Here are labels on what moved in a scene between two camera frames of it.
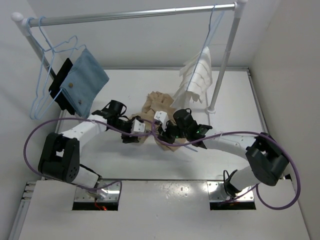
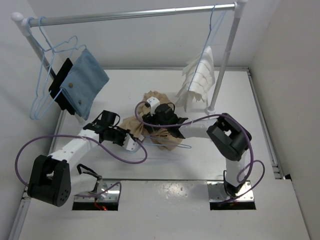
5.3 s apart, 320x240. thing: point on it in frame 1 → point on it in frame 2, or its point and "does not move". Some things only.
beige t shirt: [157, 108] does not move
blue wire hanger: [190, 148] → [166, 144]
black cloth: [55, 89] does not move
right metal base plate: [216, 191] does not move
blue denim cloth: [84, 83] does not move
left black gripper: [127, 139] → [124, 131]
